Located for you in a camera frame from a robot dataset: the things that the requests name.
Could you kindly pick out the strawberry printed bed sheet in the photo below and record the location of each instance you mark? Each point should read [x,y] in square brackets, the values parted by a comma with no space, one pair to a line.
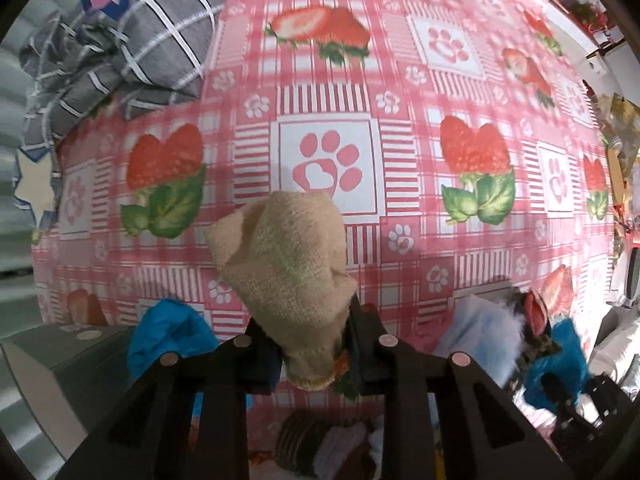
[350,85]

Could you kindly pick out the light grey cushion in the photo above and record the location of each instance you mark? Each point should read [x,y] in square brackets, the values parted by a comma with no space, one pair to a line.
[617,347]

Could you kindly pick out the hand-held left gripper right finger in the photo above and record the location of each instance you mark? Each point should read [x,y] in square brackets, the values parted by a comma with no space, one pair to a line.
[360,355]

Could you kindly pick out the grey plaid quilt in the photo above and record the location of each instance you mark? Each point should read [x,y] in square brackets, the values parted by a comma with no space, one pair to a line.
[150,45]

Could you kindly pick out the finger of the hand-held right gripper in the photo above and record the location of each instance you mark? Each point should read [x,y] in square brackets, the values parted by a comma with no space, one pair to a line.
[556,392]

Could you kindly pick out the light blue fluffy sock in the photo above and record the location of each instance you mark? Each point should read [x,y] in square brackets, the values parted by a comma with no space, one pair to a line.
[475,330]

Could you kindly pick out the red green potted plant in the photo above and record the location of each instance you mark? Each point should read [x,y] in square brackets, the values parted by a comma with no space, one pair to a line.
[589,12]

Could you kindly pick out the pile of snack packets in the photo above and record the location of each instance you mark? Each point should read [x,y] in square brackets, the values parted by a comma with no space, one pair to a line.
[622,160]

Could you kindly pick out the grey storage box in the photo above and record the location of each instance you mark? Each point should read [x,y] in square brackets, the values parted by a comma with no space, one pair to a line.
[60,360]

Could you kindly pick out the beige knit sock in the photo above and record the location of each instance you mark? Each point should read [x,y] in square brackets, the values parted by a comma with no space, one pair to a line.
[285,270]

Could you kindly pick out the red and black sock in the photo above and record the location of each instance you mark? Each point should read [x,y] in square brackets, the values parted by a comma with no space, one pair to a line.
[535,310]

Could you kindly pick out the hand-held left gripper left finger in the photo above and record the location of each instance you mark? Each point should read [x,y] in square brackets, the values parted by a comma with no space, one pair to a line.
[262,370]

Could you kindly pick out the white sock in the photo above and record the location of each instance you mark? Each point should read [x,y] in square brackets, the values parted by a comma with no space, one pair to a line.
[342,447]

